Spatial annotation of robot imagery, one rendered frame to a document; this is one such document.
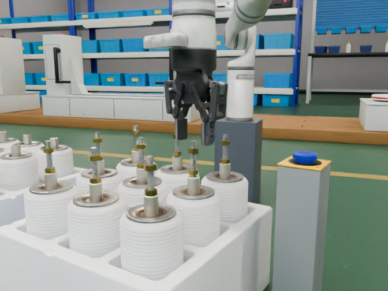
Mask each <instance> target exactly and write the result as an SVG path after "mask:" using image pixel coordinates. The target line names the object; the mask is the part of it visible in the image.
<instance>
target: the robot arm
mask: <svg viewBox="0 0 388 291"><path fill-rule="evenodd" d="M272 1H273V0H236V1H235V4H234V8H233V11H232V14H231V16H230V18H229V19H228V21H227V23H226V25H225V29H224V32H223V42H224V45H225V46H226V47H227V48H228V49H233V50H235V49H236V50H245V53H244V54H243V55H242V56H241V57H239V58H237V59H234V60H232V61H229V62H228V63H227V82H226V81H214V78H213V75H212V72H213V71H214V70H215V69H216V68H217V28H216V23H215V0H172V25H171V33H163V34H159V35H150V36H145V38H144V39H143V43H144V49H146V50H147V49H152V50H153V49H171V69H172V70H173V71H176V73H177V74H176V79H175V80H166V81H165V82H164V86H165V100H166V112H167V113H168V114H171V115H172V116H173V118H174V119H175V135H176V139H177V140H185V139H187V137H188V126H187V118H185V117H186V116H187V114H188V111H189V108H190V107H192V105H193V104H194V105H195V108H196V110H198V111H199V113H200V116H201V119H202V122H203V123H202V135H201V144H202V145H203V146H210V145H213V143H214V140H215V122H216V121H217V120H220V119H223V118H225V113H226V120H228V121H252V120H253V94H254V72H255V70H254V69H255V50H256V36H257V28H256V24H258V23H259V22H260V21H261V20H262V19H263V17H264V16H265V14H266V12H267V11H268V9H269V6H270V4H271V2H272ZM172 100H174V107H172V103H171V101H172ZM206 101H207V103H205V102H206ZM226 101H227V109H226ZM218 105H219V108H218V112H217V106H218ZM181 108H182V110H181ZM206 110H208V113H209V114H207V112H206Z"/></svg>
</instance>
